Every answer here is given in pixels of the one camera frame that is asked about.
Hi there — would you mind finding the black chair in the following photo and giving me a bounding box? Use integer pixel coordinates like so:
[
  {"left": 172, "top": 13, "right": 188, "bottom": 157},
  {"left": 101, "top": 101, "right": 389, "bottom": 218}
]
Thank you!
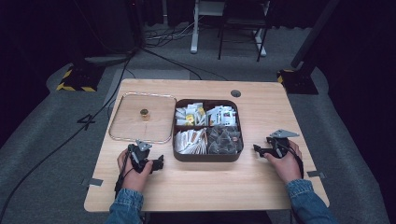
[{"left": 217, "top": 0, "right": 272, "bottom": 63}]

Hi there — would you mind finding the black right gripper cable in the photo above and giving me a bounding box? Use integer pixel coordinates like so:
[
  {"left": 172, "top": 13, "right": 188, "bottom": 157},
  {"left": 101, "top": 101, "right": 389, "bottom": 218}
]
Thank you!
[{"left": 287, "top": 142, "right": 305, "bottom": 180}]

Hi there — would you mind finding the row of white brown-edged sachets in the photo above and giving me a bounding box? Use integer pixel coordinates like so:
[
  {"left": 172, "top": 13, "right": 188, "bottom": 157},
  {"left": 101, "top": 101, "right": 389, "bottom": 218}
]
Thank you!
[{"left": 174, "top": 127, "right": 208, "bottom": 156}]

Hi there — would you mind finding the pile of clear pyramid tea bags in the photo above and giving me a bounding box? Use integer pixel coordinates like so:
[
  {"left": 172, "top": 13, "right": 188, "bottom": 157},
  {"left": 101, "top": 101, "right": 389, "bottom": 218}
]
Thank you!
[{"left": 206, "top": 125, "right": 244, "bottom": 156}]

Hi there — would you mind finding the bundle of floor cables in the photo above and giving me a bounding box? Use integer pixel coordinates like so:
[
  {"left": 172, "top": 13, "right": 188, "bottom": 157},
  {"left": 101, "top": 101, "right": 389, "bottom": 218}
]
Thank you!
[{"left": 143, "top": 15, "right": 206, "bottom": 49}]

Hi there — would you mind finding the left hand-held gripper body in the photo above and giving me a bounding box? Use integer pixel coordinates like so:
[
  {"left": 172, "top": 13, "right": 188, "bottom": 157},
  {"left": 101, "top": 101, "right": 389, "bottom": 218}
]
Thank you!
[{"left": 127, "top": 140, "right": 155, "bottom": 175}]

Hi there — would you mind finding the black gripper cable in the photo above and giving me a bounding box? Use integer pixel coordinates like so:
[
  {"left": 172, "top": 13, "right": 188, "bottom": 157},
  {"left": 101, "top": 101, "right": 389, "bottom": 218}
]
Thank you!
[
  {"left": 113, "top": 151, "right": 135, "bottom": 200},
  {"left": 287, "top": 142, "right": 305, "bottom": 180}
]

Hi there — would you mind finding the person's right hand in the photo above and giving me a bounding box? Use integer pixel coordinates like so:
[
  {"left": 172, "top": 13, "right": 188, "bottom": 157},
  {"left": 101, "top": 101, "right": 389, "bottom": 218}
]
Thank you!
[{"left": 263, "top": 140, "right": 304, "bottom": 185}]

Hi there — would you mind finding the brown four-compartment box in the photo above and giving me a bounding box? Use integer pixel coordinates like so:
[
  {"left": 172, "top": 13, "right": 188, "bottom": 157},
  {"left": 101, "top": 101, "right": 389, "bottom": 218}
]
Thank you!
[{"left": 172, "top": 98, "right": 245, "bottom": 163}]

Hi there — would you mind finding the pile of white dark-label sachets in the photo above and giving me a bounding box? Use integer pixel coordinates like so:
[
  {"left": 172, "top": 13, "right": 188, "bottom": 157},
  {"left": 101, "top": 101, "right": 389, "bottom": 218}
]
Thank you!
[{"left": 206, "top": 105, "right": 237, "bottom": 127}]

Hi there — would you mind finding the pile of white yellow-label sachets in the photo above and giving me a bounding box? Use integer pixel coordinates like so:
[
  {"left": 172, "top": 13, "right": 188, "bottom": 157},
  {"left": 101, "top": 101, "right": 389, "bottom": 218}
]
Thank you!
[{"left": 175, "top": 102, "right": 207, "bottom": 127}]

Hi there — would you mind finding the white desk frame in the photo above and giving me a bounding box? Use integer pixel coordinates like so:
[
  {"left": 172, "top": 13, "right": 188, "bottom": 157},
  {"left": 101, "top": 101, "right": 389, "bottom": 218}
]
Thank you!
[{"left": 190, "top": 0, "right": 268, "bottom": 58}]

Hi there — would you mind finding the long black floor cable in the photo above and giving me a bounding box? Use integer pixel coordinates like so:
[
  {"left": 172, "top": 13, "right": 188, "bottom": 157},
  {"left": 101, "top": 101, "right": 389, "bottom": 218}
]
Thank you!
[{"left": 0, "top": 50, "right": 134, "bottom": 218}]

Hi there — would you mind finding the clear lid with gold knob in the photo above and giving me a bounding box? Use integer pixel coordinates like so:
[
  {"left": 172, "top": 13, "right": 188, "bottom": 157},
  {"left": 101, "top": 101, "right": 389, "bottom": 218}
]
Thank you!
[{"left": 107, "top": 91, "right": 177, "bottom": 145}]

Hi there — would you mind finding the black yellow-striped stand base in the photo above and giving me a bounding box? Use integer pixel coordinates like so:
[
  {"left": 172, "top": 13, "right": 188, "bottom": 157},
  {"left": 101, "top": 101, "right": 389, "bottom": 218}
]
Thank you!
[
  {"left": 55, "top": 63, "right": 106, "bottom": 93},
  {"left": 276, "top": 68, "right": 319, "bottom": 95}
]

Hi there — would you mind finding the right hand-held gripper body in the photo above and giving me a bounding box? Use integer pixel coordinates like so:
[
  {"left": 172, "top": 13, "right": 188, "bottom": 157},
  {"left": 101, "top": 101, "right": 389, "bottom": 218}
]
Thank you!
[{"left": 265, "top": 129, "right": 301, "bottom": 160}]

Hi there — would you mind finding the person's left hand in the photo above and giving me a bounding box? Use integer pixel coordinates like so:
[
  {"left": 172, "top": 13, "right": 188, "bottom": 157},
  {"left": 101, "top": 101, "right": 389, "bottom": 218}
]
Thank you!
[{"left": 117, "top": 148, "right": 154, "bottom": 193}]

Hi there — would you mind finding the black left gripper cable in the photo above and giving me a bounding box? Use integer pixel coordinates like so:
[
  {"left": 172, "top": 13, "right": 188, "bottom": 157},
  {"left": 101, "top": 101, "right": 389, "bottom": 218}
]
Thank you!
[{"left": 113, "top": 151, "right": 135, "bottom": 200}]

